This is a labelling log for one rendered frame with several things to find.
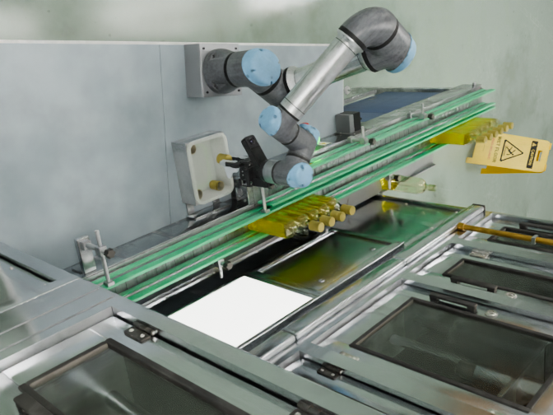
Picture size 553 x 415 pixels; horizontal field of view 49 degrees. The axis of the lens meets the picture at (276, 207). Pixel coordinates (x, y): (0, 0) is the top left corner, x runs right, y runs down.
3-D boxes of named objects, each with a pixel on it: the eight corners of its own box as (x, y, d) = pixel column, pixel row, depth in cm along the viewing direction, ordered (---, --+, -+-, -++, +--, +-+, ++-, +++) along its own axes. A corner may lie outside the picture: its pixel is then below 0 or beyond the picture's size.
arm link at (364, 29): (384, -4, 163) (266, 136, 171) (404, 20, 170) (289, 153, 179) (361, -17, 171) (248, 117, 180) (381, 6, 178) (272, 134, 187)
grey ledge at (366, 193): (295, 225, 255) (315, 229, 247) (292, 205, 252) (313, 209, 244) (416, 163, 317) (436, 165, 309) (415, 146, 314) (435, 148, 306)
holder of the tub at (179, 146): (184, 216, 217) (198, 220, 212) (170, 142, 208) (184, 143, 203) (220, 202, 228) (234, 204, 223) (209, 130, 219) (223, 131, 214)
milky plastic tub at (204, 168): (183, 203, 215) (197, 207, 209) (171, 142, 208) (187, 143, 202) (220, 188, 226) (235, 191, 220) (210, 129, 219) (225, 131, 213)
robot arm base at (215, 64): (201, 48, 201) (220, 44, 194) (235, 48, 212) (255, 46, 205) (204, 94, 204) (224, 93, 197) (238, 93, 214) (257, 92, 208)
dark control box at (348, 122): (335, 132, 271) (350, 133, 265) (333, 114, 268) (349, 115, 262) (346, 128, 276) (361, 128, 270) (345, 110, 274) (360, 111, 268)
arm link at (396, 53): (253, 68, 207) (397, 6, 174) (280, 91, 217) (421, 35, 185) (248, 98, 202) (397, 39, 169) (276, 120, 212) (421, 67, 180)
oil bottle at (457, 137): (429, 142, 305) (483, 146, 285) (429, 132, 303) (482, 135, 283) (435, 140, 308) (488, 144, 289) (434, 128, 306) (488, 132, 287)
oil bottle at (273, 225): (248, 230, 222) (290, 240, 208) (245, 215, 221) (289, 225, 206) (258, 225, 226) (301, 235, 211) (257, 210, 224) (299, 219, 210)
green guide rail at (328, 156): (254, 184, 221) (270, 187, 215) (253, 182, 220) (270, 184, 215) (481, 90, 335) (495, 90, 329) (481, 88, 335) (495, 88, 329)
